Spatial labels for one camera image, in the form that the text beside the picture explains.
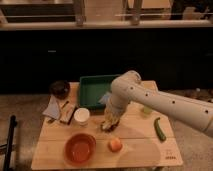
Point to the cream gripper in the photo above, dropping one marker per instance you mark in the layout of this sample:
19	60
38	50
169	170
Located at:
110	111

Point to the yellow banana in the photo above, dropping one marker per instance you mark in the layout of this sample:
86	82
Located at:
111	120

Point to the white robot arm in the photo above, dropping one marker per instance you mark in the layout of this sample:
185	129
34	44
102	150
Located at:
127	88

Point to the red bowl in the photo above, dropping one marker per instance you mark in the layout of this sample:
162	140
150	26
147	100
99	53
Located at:
79	149

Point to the dark brown bowl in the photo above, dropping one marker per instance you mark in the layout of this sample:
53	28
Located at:
60	89

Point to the dark grape bunch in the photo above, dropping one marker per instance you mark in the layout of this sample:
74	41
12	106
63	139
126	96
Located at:
113	127

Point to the light green cup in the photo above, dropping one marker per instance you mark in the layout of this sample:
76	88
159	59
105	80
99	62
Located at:
147	110

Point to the green plastic tray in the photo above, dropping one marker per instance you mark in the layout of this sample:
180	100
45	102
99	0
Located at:
91	90

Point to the white cup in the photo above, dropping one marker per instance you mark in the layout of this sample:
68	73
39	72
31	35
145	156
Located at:
82	116

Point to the orange fruit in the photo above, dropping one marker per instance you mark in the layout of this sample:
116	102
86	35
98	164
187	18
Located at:
115	145

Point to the brown wooden block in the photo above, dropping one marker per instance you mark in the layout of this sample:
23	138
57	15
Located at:
67	111

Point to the green cucumber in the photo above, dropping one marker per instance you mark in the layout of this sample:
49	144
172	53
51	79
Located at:
158	130

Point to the grey folded cloth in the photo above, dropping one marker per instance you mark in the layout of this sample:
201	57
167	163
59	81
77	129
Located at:
53	109

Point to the black stand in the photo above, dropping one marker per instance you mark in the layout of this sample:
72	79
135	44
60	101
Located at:
8	145

